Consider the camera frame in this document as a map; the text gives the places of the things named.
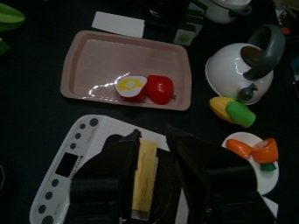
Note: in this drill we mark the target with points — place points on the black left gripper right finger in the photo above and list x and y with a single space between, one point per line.
218 178

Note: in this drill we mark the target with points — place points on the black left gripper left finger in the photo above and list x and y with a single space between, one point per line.
113 175

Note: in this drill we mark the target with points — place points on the white toy induction stove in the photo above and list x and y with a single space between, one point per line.
74 163

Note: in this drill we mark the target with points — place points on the orange toy carrot slice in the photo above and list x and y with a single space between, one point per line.
238 148

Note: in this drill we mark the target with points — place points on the white small plate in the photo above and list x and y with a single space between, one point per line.
269 178

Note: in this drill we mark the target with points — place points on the orange toy carrot top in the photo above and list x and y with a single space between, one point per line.
266 151

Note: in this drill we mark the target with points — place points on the toy corn cob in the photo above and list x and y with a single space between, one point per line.
233 111

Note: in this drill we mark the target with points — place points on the red toy pepper half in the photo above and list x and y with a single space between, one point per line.
132 87

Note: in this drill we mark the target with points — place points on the red toy pepper piece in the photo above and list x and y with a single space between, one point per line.
161 89

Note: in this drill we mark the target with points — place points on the pink plastic tray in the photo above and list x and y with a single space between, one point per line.
126 68

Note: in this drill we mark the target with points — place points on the white card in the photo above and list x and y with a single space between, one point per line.
118 24

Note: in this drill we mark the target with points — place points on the green white toy carton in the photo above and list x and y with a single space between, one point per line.
189 26

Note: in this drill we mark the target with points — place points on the white toy pot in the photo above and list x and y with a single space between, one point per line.
224 10

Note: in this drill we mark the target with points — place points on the green toy vegetable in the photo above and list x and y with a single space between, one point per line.
9 20

